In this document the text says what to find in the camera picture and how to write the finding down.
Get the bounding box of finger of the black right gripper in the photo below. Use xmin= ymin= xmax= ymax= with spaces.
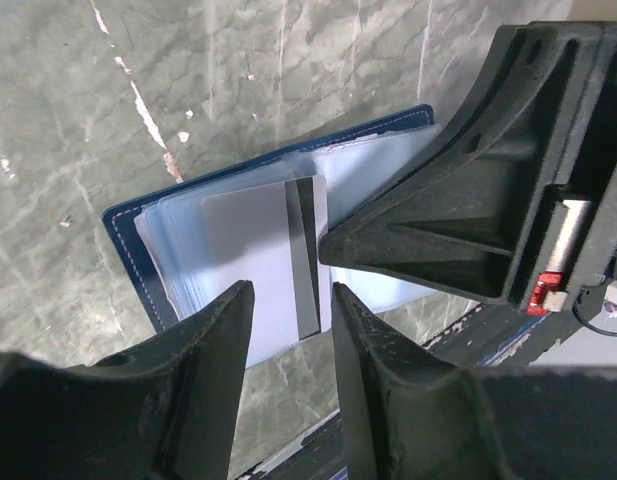
xmin=320 ymin=22 xmax=617 ymax=305

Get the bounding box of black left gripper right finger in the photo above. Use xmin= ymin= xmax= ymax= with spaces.
xmin=332 ymin=284 xmax=617 ymax=479

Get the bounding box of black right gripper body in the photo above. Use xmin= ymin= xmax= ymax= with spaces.
xmin=527 ymin=24 xmax=617 ymax=336

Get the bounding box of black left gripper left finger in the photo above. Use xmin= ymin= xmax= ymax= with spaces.
xmin=0 ymin=281 xmax=254 ymax=479

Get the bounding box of grey magnetic stripe card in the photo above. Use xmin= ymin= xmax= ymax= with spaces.
xmin=201 ymin=176 xmax=332 ymax=366

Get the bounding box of blue leather card holder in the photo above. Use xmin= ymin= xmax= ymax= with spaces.
xmin=103 ymin=104 xmax=439 ymax=340

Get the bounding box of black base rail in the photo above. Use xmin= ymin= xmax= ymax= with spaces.
xmin=232 ymin=299 xmax=589 ymax=480

